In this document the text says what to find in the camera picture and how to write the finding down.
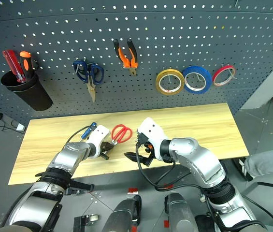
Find orange and black pliers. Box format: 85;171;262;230
113;38;139;76

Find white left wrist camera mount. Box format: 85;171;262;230
86;124;110;159

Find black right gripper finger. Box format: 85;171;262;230
123;151;143;163
138;156;156;167

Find black plastic cup holder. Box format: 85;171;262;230
0;71;54;112

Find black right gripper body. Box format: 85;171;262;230
135;132;155;158

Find dark grey perforated pegboard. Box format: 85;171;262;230
0;0;273;126

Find dark grey robot left leg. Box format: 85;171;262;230
101;194;142;232

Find black floor cable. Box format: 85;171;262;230
0;118;18;135

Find yellow tape roll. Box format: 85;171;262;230
155;69;185;95

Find red handled screwdriver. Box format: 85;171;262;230
2;50;27;84

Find blue handled scissors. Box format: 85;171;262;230
72;59;104;103

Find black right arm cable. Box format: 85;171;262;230
135;142;207;193

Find blue tape roll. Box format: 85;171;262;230
182;65;212;94

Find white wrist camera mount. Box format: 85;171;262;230
86;124;110;159
137;117;170;161

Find red tape roll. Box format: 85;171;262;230
212;64;236;87

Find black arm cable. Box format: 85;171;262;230
66;125;91;145
135;142;207;193

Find black and white shoe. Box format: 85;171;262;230
232;157;254;182

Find dark grey robot leg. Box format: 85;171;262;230
164;192;197;232
101;194;142;232

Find metal tape pegboard hook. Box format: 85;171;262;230
221;63;236;80

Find orange and black screwdriver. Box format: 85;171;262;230
19;51;34;80

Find black metal base bracket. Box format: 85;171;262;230
73;214;101;228

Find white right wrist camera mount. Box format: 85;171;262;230
137;117;170;161

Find metal scissors pegboard hook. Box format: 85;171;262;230
74;57;86;73

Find dark grey robot right leg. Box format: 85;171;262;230
164;192;197;232

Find red handled scissors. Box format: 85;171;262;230
111;124;133;145

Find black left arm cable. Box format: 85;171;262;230
66;125;91;145

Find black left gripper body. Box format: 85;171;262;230
101;140;115;157

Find grey trousered person's leg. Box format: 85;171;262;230
244;147;273;178

